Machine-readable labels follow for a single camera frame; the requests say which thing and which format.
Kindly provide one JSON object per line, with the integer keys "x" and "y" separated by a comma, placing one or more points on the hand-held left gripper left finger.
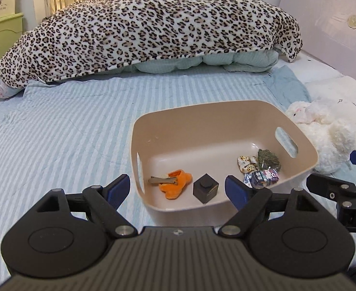
{"x": 117, "y": 191}

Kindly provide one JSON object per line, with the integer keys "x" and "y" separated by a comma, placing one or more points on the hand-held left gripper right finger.
{"x": 237, "y": 192}

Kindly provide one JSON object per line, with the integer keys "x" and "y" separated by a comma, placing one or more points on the floral fabric scrunchie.
{"x": 246, "y": 163}

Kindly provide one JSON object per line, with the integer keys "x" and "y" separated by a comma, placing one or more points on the small black box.
{"x": 205, "y": 188}

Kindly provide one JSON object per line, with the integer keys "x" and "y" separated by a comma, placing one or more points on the brown hair clip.
{"x": 162, "y": 180}

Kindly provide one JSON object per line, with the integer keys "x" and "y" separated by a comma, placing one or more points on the green moss-like lump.
{"x": 269, "y": 157}

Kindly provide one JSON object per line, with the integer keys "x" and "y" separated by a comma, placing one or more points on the orange plush toy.
{"x": 174, "y": 189}

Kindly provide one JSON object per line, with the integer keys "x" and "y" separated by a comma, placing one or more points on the beige plastic basket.
{"x": 196, "y": 133}

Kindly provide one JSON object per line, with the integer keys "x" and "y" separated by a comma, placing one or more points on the white plush toy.
{"x": 329, "y": 136}

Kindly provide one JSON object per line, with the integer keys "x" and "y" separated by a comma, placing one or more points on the blue striped bed sheet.
{"x": 59, "y": 142}

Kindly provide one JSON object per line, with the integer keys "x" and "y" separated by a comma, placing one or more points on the white quilted sheet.
{"x": 332, "y": 75}

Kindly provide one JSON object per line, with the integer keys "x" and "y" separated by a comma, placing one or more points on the light teal cloth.
{"x": 287, "y": 88}

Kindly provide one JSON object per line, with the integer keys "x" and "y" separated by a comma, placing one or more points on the light teal checked comforter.
{"x": 241, "y": 62}

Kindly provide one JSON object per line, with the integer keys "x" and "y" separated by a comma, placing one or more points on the cream flower sticker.
{"x": 354, "y": 21}

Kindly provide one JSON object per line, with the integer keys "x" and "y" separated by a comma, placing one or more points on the white headboard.
{"x": 332, "y": 12}

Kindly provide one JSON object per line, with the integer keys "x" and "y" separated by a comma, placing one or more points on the pink pillow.
{"x": 0, "y": 89}

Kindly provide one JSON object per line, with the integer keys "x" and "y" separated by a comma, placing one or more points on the leopard print blanket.
{"x": 150, "y": 27}

